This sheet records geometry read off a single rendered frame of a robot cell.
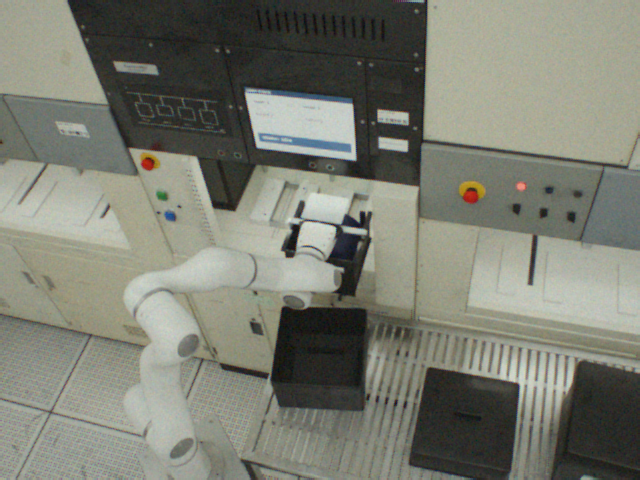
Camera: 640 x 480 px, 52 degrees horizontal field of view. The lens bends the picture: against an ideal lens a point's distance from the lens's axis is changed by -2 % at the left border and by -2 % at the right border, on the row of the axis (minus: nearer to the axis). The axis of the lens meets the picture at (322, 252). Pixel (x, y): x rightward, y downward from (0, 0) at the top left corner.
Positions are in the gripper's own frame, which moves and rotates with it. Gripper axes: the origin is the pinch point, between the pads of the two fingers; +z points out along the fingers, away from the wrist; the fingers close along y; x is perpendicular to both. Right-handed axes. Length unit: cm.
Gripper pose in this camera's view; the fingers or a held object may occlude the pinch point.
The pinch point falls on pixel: (325, 213)
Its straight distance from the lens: 198.6
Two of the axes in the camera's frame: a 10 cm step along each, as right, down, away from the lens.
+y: 9.6, 1.7, -2.2
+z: 2.7, -7.7, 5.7
